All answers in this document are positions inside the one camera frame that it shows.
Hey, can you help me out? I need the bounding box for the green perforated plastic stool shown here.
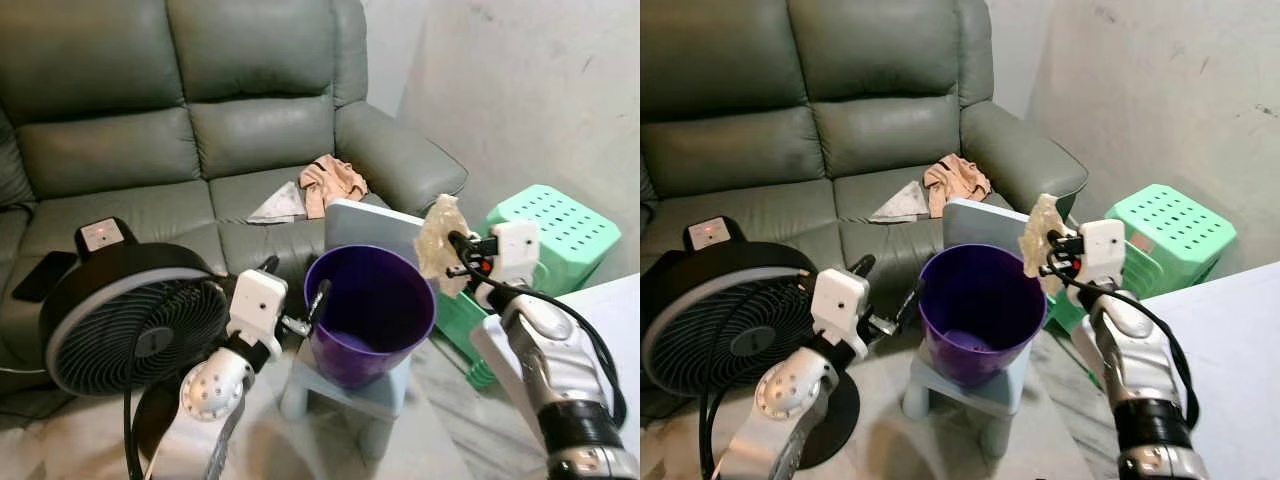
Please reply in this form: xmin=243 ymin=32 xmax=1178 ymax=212
xmin=432 ymin=184 xmax=622 ymax=393
xmin=1045 ymin=184 xmax=1239 ymax=337

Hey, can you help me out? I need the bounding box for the black phone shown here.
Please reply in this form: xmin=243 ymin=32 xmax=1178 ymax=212
xmin=12 ymin=250 xmax=77 ymax=304

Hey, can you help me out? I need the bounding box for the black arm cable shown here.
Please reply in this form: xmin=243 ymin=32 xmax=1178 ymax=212
xmin=698 ymin=375 xmax=736 ymax=480
xmin=498 ymin=284 xmax=629 ymax=431
xmin=1058 ymin=268 xmax=1199 ymax=433

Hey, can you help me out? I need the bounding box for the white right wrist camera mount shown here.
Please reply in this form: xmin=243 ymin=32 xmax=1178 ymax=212
xmin=1077 ymin=217 xmax=1128 ymax=293
xmin=486 ymin=219 xmax=542 ymax=293

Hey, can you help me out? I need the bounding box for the grey-blue flat panel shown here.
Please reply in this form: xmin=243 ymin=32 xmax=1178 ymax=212
xmin=325 ymin=199 xmax=430 ymax=268
xmin=942 ymin=198 xmax=1042 ymax=258

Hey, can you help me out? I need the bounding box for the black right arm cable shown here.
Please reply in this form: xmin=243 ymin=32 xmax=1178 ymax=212
xmin=1058 ymin=268 xmax=1199 ymax=433
xmin=498 ymin=284 xmax=629 ymax=431

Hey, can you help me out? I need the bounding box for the grey triangular folded cloth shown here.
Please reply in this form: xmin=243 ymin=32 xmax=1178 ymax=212
xmin=246 ymin=181 xmax=308 ymax=225
xmin=868 ymin=181 xmax=932 ymax=225

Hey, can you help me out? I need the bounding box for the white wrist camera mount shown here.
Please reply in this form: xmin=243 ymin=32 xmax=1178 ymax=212
xmin=227 ymin=268 xmax=290 ymax=347
xmin=1077 ymin=217 xmax=1128 ymax=293
xmin=486 ymin=219 xmax=542 ymax=293
xmin=811 ymin=268 xmax=872 ymax=347

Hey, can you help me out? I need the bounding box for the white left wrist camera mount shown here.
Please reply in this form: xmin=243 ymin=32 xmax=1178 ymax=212
xmin=227 ymin=268 xmax=290 ymax=347
xmin=811 ymin=268 xmax=872 ymax=347

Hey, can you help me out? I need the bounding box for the pale blue plastic stool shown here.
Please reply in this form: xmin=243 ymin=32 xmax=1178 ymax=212
xmin=902 ymin=340 xmax=1032 ymax=457
xmin=280 ymin=338 xmax=413 ymax=453

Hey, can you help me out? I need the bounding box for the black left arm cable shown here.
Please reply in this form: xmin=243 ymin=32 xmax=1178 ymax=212
xmin=698 ymin=375 xmax=736 ymax=480

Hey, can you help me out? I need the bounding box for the grey-green leather sofa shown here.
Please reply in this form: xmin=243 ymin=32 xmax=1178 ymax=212
xmin=640 ymin=0 xmax=1089 ymax=401
xmin=0 ymin=0 xmax=469 ymax=401

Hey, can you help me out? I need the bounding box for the black round floor fan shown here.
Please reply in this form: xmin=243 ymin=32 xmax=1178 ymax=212
xmin=38 ymin=217 xmax=243 ymax=461
xmin=641 ymin=217 xmax=863 ymax=471

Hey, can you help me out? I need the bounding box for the beige trash wad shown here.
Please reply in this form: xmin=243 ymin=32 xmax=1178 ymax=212
xmin=415 ymin=194 xmax=470 ymax=299
xmin=1022 ymin=193 xmax=1077 ymax=280

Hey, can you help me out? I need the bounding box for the peach crumpled cloth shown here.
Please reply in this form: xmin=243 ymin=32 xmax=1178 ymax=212
xmin=922 ymin=154 xmax=994 ymax=219
xmin=298 ymin=155 xmax=370 ymax=220

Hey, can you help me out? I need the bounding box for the purple plastic rubbish bin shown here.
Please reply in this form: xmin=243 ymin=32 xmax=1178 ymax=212
xmin=304 ymin=245 xmax=438 ymax=391
xmin=918 ymin=245 xmax=1050 ymax=391

